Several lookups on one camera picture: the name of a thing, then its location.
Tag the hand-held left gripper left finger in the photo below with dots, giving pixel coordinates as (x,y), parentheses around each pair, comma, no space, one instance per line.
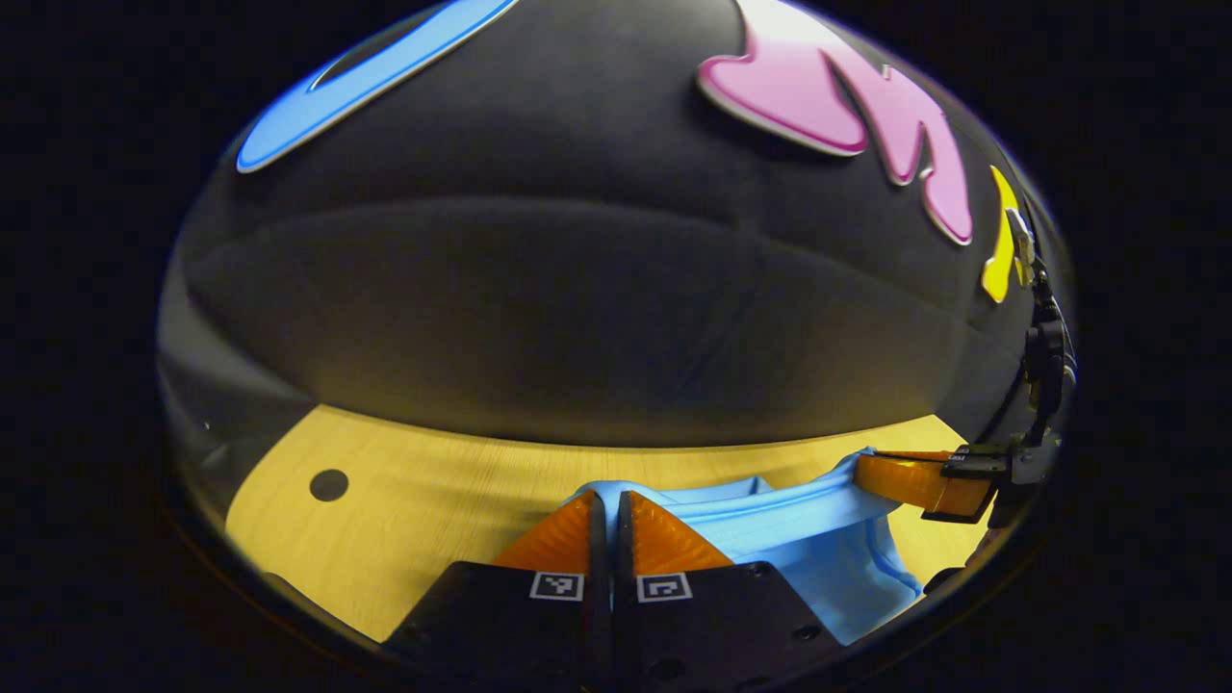
(599,577)

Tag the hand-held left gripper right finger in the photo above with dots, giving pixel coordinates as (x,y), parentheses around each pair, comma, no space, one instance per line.
(624,577)

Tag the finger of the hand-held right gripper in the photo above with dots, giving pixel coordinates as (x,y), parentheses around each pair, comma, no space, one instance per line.
(914,481)

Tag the light blue T-shirt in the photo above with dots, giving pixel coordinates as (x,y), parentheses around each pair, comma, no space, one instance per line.
(828,539)

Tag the black backdrop cloth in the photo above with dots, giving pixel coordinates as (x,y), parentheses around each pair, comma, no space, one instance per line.
(577,318)

